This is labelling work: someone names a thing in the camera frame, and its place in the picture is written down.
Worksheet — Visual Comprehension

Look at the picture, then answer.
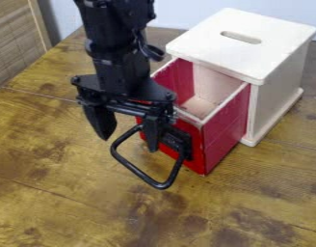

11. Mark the black cable loop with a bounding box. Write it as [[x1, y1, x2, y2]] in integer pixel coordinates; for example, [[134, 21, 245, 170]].
[[134, 30, 167, 63]]

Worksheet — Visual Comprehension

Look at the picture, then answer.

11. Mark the white wooden box cabinet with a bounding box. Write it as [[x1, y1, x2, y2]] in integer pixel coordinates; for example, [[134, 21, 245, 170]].
[[166, 8, 316, 147]]

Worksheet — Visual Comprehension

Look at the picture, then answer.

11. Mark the black metal drawer handle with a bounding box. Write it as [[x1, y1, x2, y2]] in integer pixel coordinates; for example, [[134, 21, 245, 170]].
[[111, 124, 194, 190]]

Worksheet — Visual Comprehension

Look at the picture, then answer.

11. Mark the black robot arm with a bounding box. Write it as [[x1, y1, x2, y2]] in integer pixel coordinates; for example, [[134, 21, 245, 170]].
[[72, 0, 176, 151]]

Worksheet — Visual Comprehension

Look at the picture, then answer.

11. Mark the red wooden drawer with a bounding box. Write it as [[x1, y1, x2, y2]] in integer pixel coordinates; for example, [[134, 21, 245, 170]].
[[152, 58, 251, 176]]

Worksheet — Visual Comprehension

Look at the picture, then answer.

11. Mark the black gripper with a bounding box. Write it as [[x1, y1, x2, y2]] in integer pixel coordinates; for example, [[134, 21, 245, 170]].
[[72, 47, 176, 152]]

